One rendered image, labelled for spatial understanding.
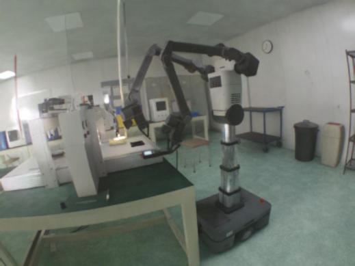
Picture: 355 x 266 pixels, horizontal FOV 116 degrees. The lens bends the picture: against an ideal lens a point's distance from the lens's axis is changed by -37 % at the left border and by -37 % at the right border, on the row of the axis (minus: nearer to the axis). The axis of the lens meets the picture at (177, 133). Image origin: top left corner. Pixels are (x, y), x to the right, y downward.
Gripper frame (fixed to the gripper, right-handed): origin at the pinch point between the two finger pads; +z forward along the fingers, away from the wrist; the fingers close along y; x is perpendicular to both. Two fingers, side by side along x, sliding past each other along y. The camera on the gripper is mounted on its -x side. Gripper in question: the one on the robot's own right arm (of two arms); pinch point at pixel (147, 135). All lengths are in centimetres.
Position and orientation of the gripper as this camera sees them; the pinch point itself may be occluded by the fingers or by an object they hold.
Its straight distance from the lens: 108.2
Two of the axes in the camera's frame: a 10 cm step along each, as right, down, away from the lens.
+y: 2.9, 1.5, -9.4
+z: 3.5, 9.0, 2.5
